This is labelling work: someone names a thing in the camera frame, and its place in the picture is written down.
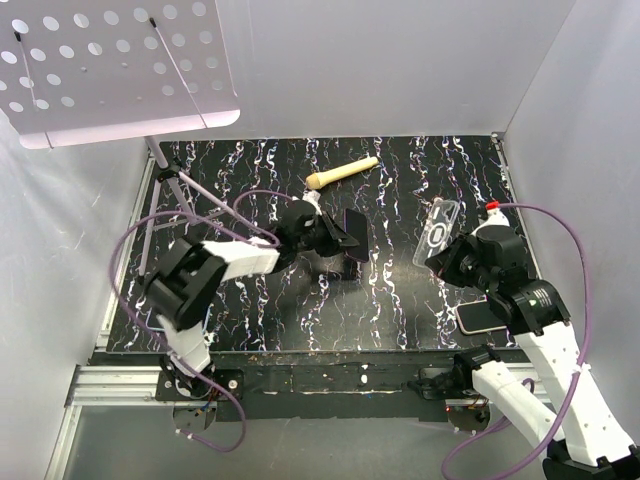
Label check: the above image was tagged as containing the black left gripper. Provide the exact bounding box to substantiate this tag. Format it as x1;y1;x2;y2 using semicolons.
295;209;359;257

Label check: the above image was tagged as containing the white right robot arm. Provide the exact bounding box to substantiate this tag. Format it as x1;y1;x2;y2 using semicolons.
412;225;639;479

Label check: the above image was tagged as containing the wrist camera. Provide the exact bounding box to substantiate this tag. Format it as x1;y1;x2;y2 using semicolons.
472;201;510;236
302;190;322;215

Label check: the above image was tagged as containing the wooden pestle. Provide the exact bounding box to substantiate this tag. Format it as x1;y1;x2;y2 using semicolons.
305;157;379;190

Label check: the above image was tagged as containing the perforated white music stand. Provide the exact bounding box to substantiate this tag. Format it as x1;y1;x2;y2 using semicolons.
0;0;249;276

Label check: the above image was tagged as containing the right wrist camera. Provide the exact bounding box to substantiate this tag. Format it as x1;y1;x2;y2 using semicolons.
472;201;510;236

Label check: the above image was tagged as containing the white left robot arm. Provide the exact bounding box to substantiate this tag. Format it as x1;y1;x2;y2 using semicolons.
144;199;369;400

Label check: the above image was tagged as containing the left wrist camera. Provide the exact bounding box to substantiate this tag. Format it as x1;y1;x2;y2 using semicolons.
302;190;322;215

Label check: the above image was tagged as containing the clear phone case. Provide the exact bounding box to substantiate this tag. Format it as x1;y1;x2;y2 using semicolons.
412;198;460;268

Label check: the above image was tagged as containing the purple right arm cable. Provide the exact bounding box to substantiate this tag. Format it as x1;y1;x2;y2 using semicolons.
439;202;594;480

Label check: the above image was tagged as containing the phone in blue case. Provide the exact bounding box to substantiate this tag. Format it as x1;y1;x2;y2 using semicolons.
145;309;164;332

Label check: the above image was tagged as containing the purple phone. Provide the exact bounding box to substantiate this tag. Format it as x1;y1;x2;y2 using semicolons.
344;208;369;263

